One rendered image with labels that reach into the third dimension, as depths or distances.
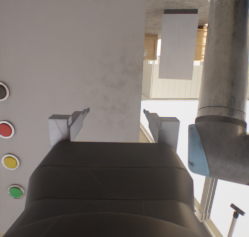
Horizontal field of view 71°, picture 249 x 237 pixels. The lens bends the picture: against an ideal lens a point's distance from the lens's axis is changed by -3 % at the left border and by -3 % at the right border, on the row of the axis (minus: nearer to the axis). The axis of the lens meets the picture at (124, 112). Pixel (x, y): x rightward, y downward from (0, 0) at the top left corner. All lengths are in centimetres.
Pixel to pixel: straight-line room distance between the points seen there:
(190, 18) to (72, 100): 332
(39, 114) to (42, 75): 6
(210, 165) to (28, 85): 37
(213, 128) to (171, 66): 302
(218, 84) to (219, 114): 7
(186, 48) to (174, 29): 39
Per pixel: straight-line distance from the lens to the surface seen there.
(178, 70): 342
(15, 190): 38
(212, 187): 489
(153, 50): 610
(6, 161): 35
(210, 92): 46
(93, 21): 27
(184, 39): 345
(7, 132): 33
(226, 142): 42
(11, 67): 30
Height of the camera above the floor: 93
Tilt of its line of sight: 15 degrees up
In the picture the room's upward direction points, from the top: 178 degrees counter-clockwise
